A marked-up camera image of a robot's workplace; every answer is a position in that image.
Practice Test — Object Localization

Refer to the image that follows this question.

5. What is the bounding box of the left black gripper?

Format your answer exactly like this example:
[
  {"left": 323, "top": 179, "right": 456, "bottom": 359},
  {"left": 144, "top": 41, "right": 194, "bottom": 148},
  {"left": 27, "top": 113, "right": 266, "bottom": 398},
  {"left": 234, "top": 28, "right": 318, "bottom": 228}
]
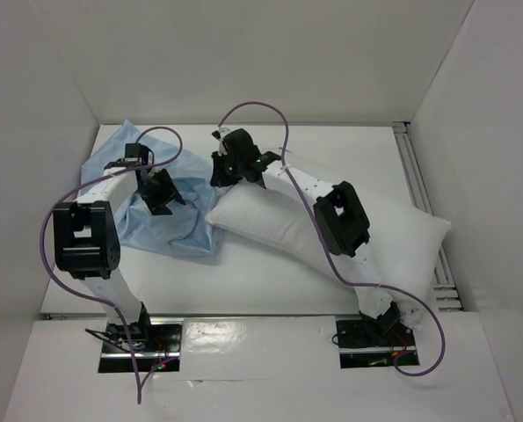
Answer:
[{"left": 135, "top": 168, "right": 185, "bottom": 216}]

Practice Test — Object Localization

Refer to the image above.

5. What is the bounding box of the light blue pillowcase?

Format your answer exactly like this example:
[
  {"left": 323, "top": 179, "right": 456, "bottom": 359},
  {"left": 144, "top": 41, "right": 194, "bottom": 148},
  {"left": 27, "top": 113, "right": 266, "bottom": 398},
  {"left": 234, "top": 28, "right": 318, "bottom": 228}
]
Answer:
[{"left": 81, "top": 120, "right": 224, "bottom": 258}]

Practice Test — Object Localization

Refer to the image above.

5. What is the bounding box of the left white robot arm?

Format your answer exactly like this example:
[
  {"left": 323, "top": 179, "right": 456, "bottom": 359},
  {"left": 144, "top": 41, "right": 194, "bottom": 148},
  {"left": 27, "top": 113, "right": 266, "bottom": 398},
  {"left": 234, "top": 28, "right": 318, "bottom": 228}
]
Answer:
[{"left": 52, "top": 160, "right": 185, "bottom": 351}]

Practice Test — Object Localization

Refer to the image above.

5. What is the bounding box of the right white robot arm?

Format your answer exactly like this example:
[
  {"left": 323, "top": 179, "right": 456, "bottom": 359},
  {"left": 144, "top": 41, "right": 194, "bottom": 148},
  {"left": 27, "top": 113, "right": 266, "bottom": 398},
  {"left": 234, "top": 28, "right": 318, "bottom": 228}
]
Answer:
[{"left": 207, "top": 152, "right": 401, "bottom": 345}]

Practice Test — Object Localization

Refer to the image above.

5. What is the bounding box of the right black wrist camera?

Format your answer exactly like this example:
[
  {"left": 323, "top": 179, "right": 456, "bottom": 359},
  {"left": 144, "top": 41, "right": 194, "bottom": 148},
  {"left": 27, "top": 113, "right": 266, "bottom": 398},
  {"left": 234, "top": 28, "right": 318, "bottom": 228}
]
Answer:
[{"left": 212, "top": 127, "right": 261, "bottom": 163}]

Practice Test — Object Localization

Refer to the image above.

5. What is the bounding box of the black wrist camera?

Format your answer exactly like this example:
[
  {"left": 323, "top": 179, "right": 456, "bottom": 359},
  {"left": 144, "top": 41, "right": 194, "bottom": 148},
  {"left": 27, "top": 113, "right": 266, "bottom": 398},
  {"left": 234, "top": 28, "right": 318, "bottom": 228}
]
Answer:
[
  {"left": 212, "top": 127, "right": 261, "bottom": 163},
  {"left": 105, "top": 142, "right": 155, "bottom": 170}
]

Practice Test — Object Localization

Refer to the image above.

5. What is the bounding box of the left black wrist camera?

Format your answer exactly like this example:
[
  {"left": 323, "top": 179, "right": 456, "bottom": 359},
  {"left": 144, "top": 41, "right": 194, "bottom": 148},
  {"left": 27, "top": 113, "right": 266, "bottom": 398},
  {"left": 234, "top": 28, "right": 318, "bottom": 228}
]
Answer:
[{"left": 105, "top": 142, "right": 155, "bottom": 170}]

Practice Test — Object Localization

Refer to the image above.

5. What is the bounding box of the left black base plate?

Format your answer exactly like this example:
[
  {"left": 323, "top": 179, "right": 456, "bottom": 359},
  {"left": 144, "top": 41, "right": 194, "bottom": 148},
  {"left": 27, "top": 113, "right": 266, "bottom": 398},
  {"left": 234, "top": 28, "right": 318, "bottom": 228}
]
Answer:
[{"left": 91, "top": 322, "right": 182, "bottom": 374}]

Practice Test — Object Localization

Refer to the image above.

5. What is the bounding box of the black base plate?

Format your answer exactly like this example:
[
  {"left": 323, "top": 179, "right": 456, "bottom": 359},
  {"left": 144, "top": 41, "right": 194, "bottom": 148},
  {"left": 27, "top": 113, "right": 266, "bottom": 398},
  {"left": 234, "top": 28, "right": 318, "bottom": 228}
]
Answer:
[
  {"left": 91, "top": 322, "right": 182, "bottom": 374},
  {"left": 331, "top": 318, "right": 419, "bottom": 369}
]

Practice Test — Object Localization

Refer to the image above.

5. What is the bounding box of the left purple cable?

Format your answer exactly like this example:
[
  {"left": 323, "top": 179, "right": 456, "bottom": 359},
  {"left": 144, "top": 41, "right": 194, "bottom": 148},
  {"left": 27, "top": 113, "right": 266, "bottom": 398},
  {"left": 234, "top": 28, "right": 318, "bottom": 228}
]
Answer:
[{"left": 38, "top": 126, "right": 185, "bottom": 404}]

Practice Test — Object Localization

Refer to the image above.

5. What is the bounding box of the purple cable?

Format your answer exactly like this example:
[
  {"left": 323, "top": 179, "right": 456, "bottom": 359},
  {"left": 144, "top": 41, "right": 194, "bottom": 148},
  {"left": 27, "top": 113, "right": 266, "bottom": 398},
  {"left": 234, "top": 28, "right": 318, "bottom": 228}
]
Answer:
[
  {"left": 38, "top": 126, "right": 185, "bottom": 404},
  {"left": 218, "top": 101, "right": 446, "bottom": 377}
]

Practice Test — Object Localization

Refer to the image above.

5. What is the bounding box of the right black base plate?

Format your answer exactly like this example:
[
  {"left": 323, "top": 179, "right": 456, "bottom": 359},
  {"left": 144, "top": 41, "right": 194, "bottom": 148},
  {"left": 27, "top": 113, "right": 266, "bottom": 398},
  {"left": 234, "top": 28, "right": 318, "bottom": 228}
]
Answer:
[{"left": 331, "top": 318, "right": 419, "bottom": 369}]

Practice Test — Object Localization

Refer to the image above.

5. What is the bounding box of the aluminium rail frame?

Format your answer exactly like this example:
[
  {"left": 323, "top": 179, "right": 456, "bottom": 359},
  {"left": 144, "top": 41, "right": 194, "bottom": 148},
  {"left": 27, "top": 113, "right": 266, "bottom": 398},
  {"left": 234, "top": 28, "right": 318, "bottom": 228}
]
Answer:
[{"left": 392, "top": 122, "right": 464, "bottom": 312}]

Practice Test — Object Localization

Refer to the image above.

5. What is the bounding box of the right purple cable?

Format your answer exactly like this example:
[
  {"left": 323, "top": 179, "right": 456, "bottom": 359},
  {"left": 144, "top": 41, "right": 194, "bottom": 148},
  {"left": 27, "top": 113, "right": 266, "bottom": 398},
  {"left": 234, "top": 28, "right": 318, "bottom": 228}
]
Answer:
[{"left": 218, "top": 101, "right": 446, "bottom": 377}]

